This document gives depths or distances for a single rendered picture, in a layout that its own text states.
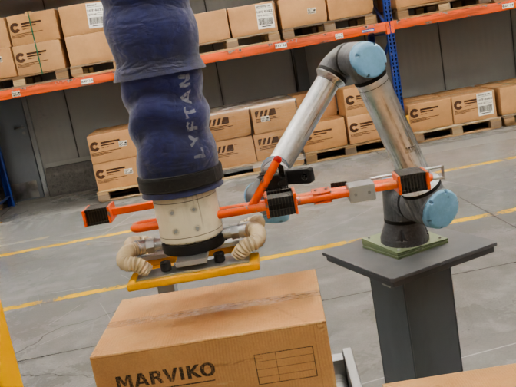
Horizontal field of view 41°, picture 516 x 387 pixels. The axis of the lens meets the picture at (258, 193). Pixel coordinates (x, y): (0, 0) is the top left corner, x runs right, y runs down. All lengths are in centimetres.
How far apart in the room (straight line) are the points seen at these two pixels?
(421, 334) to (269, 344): 118
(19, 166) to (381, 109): 856
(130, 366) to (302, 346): 43
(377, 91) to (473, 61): 866
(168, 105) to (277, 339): 64
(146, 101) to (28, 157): 883
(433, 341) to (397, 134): 89
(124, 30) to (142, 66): 9
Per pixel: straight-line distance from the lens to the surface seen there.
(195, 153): 175
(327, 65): 247
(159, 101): 173
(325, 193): 184
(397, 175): 186
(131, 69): 175
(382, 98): 241
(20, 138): 1053
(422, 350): 288
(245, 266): 176
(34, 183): 1058
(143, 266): 181
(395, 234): 276
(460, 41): 1095
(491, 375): 229
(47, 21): 913
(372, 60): 236
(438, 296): 285
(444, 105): 954
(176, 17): 174
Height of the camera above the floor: 164
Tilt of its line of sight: 12 degrees down
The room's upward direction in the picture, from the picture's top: 10 degrees counter-clockwise
